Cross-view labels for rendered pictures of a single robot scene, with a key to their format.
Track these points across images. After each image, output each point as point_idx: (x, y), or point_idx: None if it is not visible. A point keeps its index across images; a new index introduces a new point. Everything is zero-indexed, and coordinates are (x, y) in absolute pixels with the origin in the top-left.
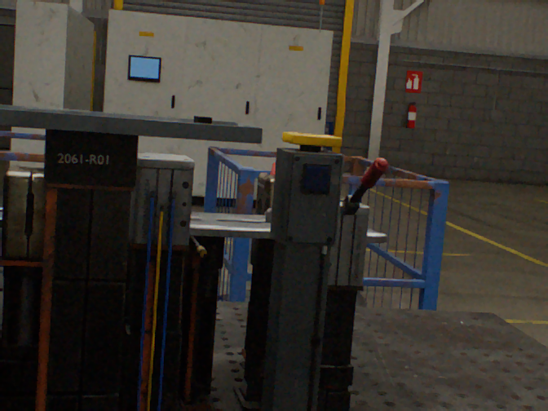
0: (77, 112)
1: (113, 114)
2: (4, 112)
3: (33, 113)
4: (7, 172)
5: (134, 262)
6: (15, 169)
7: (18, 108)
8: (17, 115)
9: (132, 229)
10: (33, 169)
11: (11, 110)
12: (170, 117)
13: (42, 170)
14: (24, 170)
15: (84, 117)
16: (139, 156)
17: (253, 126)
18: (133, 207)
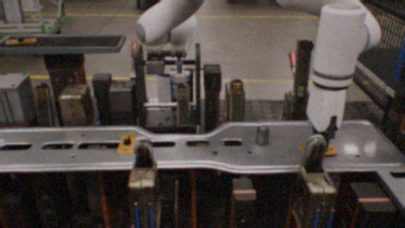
0: (61, 48)
1: (45, 48)
2: (96, 35)
3: (87, 35)
4: (88, 85)
5: (36, 120)
6: (83, 88)
7: (84, 48)
8: (92, 36)
9: (35, 106)
10: (72, 92)
11: (94, 34)
12: (21, 47)
13: (69, 90)
14: (80, 86)
15: (70, 35)
16: (27, 74)
17: (4, 38)
18: (32, 99)
